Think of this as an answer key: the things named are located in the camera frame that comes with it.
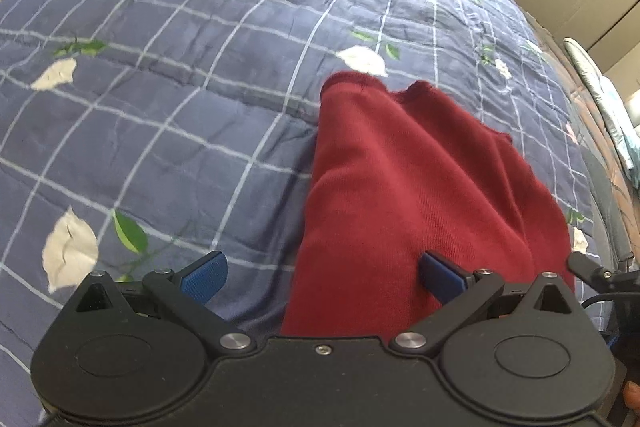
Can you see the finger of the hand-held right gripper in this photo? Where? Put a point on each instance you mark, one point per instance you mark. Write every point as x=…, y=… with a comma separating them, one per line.
x=587, y=271

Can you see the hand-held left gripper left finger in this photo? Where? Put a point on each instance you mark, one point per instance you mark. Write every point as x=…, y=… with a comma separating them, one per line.
x=205, y=276

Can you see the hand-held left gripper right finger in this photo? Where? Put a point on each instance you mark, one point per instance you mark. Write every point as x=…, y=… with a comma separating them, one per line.
x=440, y=279

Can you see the red knit garment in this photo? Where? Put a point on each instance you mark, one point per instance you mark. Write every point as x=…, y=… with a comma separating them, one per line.
x=400, y=182

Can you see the person's right hand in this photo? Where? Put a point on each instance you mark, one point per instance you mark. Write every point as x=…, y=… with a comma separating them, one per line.
x=633, y=394

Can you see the blue checked floral blanket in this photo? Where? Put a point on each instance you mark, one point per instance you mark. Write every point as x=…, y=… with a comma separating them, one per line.
x=150, y=107

